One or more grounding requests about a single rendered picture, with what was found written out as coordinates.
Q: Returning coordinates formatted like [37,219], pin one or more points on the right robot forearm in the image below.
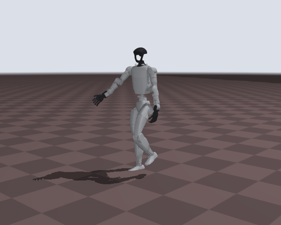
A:
[111,89]

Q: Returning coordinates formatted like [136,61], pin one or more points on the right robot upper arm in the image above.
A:
[124,76]

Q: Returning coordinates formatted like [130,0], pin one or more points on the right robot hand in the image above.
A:
[99,98]

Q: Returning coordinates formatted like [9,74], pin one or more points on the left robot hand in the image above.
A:
[155,115]

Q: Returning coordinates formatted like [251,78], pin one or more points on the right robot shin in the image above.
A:
[138,153]

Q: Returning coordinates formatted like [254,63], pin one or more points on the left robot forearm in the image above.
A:
[155,97]

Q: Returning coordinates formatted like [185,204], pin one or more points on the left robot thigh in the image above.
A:
[141,120]

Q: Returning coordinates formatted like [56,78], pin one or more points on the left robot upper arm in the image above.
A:
[153,78]

